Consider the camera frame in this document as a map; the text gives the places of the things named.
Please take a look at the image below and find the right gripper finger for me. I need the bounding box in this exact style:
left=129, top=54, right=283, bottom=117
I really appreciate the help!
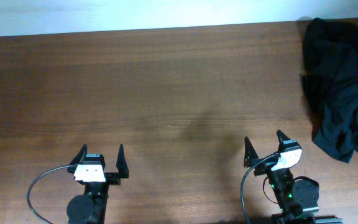
left=276, top=129, right=293, bottom=144
left=243, top=136, right=259, bottom=167

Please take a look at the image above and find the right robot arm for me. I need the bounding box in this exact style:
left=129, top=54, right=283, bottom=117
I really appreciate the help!
left=240, top=130, right=319, bottom=223

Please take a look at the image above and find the pile of black clothes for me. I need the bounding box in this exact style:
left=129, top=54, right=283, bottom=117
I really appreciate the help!
left=301, top=18, right=358, bottom=163

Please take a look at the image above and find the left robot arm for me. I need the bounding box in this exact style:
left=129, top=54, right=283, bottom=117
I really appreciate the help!
left=67, top=144, right=129, bottom=224

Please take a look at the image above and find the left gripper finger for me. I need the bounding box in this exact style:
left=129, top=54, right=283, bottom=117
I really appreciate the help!
left=116, top=144, right=129, bottom=179
left=70, top=144, right=87, bottom=166

